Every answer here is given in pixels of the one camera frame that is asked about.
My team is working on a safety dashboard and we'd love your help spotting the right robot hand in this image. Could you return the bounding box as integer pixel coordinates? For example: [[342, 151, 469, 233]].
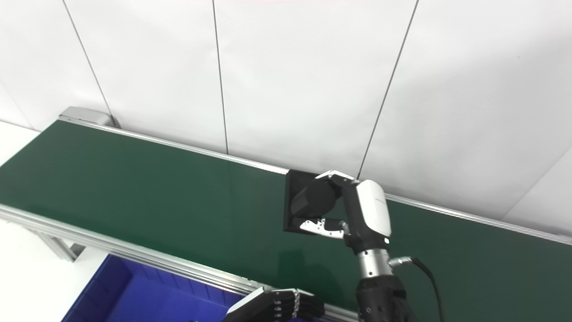
[[299, 170, 393, 255]]

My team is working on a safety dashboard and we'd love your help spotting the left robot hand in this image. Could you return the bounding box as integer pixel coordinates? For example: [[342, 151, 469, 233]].
[[222, 288, 326, 322]]

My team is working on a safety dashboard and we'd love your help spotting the black cylinder part square base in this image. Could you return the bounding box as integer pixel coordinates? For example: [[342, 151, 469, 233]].
[[283, 169, 353, 235]]

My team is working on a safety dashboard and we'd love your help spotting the blue plastic bin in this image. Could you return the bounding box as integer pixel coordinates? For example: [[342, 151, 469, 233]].
[[62, 254, 252, 322]]

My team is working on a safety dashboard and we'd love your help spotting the green conveyor belt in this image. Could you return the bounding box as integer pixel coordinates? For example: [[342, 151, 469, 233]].
[[0, 120, 572, 322]]

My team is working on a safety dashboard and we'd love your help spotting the aluminium conveyor leg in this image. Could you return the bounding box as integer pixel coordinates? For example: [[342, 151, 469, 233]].
[[27, 227, 86, 263]]

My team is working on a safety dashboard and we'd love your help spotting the grey conveyor end cover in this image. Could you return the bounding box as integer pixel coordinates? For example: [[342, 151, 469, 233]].
[[58, 106, 118, 127]]

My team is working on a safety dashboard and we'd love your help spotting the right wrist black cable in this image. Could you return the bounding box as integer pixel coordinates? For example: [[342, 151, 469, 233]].
[[389, 256, 446, 322]]

